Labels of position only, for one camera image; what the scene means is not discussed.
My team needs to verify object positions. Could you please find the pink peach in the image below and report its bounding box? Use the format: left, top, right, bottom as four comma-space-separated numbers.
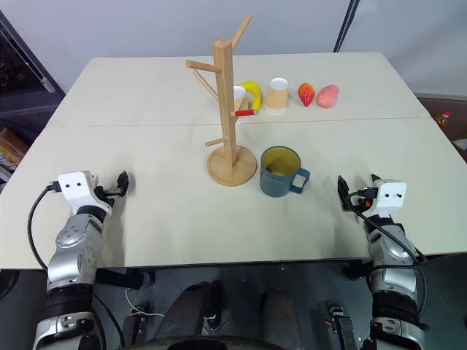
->
315, 84, 341, 110

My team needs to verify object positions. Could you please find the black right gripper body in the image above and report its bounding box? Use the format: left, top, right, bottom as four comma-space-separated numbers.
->
350, 186, 377, 217

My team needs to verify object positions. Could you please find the red yellow mango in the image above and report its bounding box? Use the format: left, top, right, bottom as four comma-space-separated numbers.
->
297, 82, 316, 108

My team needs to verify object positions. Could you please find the thin white cable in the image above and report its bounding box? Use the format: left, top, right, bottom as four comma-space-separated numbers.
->
125, 287, 166, 319

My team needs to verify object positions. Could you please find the black table bracket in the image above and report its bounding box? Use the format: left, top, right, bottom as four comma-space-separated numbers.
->
95, 267, 155, 292
341, 259, 374, 281

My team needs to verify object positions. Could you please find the orange liquid bottle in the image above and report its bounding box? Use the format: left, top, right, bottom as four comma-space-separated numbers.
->
433, 110, 452, 131

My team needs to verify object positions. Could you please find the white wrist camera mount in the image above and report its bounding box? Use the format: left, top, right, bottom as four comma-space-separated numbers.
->
367, 179, 407, 220
57, 169, 114, 220

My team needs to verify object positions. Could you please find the wooden mug tree stand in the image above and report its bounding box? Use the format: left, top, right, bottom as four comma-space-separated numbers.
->
185, 14, 258, 187

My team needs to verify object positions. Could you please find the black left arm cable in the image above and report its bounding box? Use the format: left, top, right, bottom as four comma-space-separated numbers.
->
27, 181, 62, 273

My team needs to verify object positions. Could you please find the black pole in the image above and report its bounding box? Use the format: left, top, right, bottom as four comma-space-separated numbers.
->
332, 0, 361, 53

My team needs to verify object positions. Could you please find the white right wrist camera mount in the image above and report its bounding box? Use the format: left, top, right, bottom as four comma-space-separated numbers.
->
367, 179, 407, 220

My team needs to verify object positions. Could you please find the blue mug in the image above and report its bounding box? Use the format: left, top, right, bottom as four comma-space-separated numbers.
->
259, 145, 312, 198

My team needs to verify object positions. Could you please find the grey bar with handle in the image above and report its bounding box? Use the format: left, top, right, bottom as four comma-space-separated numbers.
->
0, 9, 67, 96

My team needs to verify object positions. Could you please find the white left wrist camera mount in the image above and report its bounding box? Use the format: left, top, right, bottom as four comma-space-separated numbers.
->
57, 169, 114, 220

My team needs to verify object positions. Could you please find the cardboard box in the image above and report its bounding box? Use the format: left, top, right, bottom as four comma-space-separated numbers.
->
0, 127, 31, 166

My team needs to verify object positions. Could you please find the brown sleeved paper cup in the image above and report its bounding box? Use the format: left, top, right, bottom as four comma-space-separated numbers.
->
264, 76, 290, 117

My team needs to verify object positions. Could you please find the yellow banana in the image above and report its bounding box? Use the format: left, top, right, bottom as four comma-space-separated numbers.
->
238, 80, 265, 111

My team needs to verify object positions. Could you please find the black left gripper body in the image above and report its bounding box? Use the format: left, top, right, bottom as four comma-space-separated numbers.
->
93, 183, 123, 206

